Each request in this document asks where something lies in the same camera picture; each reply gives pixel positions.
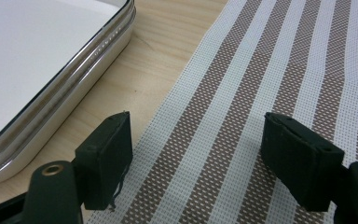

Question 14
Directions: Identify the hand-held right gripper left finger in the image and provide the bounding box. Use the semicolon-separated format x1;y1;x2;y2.
74;110;134;211

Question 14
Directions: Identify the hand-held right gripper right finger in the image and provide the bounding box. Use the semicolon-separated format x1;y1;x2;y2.
260;112;346;213

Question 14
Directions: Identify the metal tray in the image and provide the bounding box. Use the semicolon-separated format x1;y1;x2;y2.
0;0;135;151
0;7;137;189

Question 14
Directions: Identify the striped woven placemat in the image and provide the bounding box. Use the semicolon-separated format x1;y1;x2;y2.
85;0;358;224

